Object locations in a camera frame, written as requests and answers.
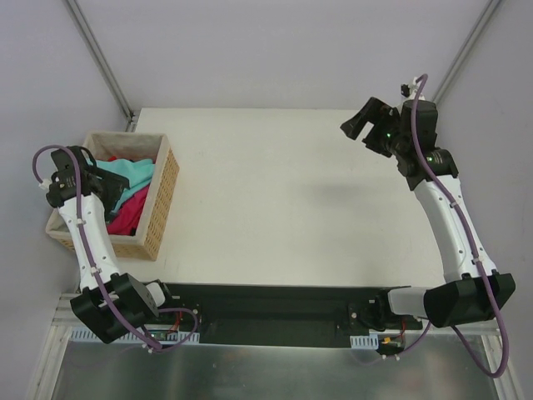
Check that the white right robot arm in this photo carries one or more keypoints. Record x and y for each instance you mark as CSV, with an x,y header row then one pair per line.
x,y
473,289

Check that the teal t shirt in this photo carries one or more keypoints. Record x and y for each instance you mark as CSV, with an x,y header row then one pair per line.
x,y
139,174

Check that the right white cable duct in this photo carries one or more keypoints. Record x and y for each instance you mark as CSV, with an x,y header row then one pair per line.
x,y
365,342

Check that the pink t shirt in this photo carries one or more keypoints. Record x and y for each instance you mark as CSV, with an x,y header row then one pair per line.
x,y
128,216

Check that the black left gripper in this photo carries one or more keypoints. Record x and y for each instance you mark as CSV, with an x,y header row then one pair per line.
x,y
107,183

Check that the wicker basket with cloth liner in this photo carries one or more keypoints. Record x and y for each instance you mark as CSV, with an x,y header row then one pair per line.
x,y
145,244

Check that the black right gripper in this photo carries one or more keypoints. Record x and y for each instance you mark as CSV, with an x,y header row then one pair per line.
x,y
376,130

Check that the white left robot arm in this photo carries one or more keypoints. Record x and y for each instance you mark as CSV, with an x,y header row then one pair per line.
x,y
110,303

